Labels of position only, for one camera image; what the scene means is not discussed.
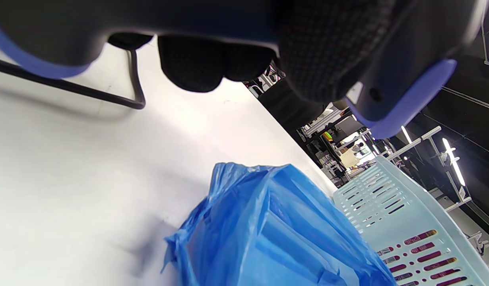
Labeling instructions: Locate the black blue barcode scanner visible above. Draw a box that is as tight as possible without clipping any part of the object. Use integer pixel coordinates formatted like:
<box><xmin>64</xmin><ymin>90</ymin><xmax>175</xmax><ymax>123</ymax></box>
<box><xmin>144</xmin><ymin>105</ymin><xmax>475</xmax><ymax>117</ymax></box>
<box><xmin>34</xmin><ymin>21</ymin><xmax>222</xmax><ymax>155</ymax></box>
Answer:
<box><xmin>0</xmin><ymin>0</ymin><xmax>489</xmax><ymax>139</ymax></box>

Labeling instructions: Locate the white desk leg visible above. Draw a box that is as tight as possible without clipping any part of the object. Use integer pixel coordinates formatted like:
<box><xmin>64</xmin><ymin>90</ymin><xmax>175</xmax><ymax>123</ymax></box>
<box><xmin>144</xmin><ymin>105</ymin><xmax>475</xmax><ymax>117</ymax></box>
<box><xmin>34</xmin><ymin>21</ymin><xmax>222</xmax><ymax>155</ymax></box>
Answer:
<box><xmin>388</xmin><ymin>126</ymin><xmax>473</xmax><ymax>213</ymax></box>

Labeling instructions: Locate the light blue plastic basket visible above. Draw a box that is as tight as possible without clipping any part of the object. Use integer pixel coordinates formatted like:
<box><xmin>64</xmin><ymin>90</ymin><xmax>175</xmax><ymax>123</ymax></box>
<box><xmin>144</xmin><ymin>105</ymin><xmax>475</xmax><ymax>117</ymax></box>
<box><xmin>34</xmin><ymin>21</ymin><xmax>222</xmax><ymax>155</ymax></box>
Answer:
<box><xmin>333</xmin><ymin>156</ymin><xmax>489</xmax><ymax>286</ymax></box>

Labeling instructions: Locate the blue plastic bag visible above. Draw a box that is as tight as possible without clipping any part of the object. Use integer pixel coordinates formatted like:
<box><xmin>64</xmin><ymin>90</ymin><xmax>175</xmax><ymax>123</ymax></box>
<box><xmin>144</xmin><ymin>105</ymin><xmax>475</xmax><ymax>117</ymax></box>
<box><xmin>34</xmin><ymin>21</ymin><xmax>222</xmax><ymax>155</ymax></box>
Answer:
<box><xmin>162</xmin><ymin>162</ymin><xmax>396</xmax><ymax>286</ymax></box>

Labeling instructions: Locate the person's left hand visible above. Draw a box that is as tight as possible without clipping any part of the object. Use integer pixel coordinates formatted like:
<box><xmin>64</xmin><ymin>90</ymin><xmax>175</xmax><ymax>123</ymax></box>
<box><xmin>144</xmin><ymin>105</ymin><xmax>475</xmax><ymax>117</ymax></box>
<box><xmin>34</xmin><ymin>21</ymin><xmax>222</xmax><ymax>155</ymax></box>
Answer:
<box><xmin>108</xmin><ymin>0</ymin><xmax>412</xmax><ymax>104</ymax></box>

